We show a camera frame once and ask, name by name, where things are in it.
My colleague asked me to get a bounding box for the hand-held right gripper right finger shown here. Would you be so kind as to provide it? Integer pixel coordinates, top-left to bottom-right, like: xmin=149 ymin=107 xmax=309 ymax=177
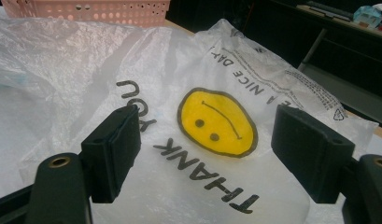
xmin=270 ymin=104 xmax=356 ymax=204

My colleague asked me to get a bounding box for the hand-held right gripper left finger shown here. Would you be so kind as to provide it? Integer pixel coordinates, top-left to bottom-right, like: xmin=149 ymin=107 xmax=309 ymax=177
xmin=80 ymin=105 xmax=142 ymax=204

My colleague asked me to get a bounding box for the clear smiley print plastic bag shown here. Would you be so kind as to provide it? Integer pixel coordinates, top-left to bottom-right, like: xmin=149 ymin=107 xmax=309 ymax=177
xmin=0 ymin=17 xmax=379 ymax=224

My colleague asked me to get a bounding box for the dark flat device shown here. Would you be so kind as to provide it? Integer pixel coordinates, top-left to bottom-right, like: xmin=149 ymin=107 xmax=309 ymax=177
xmin=304 ymin=0 xmax=355 ymax=22

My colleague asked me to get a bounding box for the pink perforated plastic basket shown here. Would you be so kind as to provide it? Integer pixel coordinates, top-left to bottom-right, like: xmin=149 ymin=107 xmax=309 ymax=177
xmin=0 ymin=0 xmax=172 ymax=28

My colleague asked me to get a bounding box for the teal tissue pack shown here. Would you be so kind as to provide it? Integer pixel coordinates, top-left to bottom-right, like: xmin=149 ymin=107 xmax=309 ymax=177
xmin=353 ymin=3 xmax=382 ymax=29

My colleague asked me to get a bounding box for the grey metal frame desk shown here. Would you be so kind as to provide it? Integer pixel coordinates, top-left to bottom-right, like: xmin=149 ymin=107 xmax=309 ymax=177
xmin=266 ymin=0 xmax=382 ymax=127

